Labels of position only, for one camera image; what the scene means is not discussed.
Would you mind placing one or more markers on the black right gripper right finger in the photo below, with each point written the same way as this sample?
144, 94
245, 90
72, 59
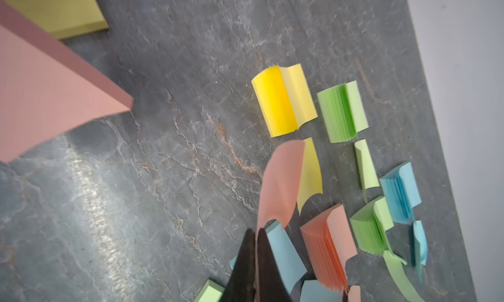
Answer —
269, 284

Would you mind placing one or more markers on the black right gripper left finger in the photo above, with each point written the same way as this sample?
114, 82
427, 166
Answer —
240, 287

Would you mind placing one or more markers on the light blue memo pad front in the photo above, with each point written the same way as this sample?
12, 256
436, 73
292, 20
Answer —
290, 266

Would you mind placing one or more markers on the light blue memo pad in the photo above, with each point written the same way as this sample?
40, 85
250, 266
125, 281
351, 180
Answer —
290, 266
401, 193

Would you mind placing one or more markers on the torn light blue page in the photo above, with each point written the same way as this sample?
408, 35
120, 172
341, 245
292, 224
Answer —
420, 248
314, 291

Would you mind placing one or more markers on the salmon memo pad front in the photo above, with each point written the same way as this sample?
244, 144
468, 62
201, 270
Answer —
330, 245

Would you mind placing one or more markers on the torn yellow page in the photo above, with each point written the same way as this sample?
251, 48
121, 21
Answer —
311, 176

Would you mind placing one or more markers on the light green memo pad small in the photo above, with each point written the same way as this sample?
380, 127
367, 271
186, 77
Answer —
370, 225

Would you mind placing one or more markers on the torn salmon page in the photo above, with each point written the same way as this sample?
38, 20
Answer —
354, 294
280, 184

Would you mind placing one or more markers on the torn light green page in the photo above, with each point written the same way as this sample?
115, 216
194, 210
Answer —
395, 267
367, 173

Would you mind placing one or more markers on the yellow memo pad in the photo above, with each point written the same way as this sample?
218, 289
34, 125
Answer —
63, 19
284, 98

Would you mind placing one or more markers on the light green memo pad front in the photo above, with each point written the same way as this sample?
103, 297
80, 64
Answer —
343, 112

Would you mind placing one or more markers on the red memo pad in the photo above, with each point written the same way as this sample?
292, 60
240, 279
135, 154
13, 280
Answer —
46, 89

